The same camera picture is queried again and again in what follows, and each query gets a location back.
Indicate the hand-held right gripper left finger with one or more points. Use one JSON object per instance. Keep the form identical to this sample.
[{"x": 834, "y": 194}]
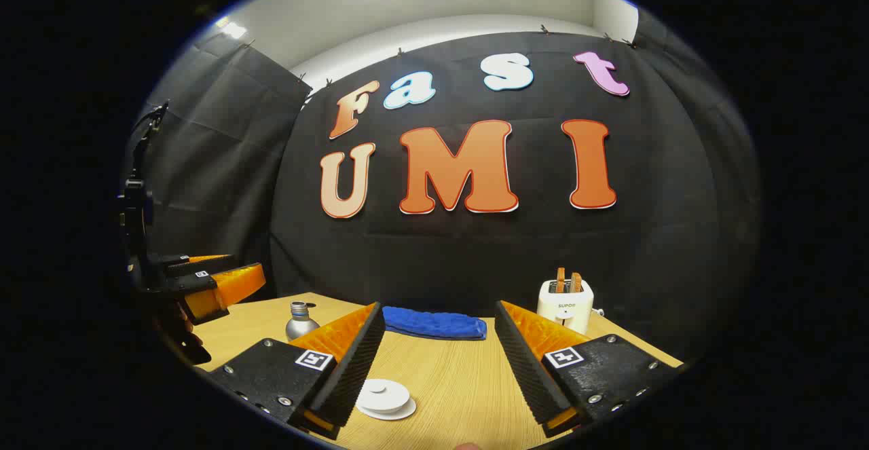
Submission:
[{"x": 356, "y": 368}]

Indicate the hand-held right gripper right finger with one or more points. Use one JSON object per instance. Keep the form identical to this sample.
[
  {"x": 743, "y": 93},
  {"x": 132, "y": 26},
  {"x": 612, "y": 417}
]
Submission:
[{"x": 526, "y": 368}]

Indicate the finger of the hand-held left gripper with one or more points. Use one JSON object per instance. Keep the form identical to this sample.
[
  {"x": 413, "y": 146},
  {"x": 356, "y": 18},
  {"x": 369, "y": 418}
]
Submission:
[
  {"x": 204, "y": 265},
  {"x": 237, "y": 284}
]

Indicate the white teacup lid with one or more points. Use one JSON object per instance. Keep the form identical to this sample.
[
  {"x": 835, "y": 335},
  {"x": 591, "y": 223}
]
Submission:
[{"x": 388, "y": 391}]

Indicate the white teacup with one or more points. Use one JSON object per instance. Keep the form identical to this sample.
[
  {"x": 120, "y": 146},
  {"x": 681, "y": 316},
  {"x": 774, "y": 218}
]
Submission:
[{"x": 402, "y": 401}]

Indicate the silver water bottle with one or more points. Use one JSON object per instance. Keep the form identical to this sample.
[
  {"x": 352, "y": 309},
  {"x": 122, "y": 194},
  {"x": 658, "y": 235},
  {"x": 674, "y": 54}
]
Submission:
[{"x": 299, "y": 328}]

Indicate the white saucer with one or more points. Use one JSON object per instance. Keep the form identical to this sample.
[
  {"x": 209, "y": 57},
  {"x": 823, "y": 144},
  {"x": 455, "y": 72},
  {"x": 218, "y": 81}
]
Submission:
[{"x": 397, "y": 415}]

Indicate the white toaster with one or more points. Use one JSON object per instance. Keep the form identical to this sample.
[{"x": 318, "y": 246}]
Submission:
[{"x": 567, "y": 309}]

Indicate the blue towel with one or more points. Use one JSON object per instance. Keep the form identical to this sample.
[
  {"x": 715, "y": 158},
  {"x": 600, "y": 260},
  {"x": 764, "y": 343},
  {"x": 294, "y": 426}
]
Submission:
[{"x": 434, "y": 323}]

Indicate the toasted bread slice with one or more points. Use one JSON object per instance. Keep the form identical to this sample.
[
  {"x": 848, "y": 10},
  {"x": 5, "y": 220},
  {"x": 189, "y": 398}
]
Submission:
[
  {"x": 561, "y": 280},
  {"x": 576, "y": 282}
]

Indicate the black backdrop cloth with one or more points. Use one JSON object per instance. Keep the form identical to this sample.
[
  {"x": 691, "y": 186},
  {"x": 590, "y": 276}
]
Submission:
[{"x": 645, "y": 246}]

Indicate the ceiling light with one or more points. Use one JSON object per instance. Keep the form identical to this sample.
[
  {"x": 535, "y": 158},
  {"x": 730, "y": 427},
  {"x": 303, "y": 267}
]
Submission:
[{"x": 231, "y": 28}]

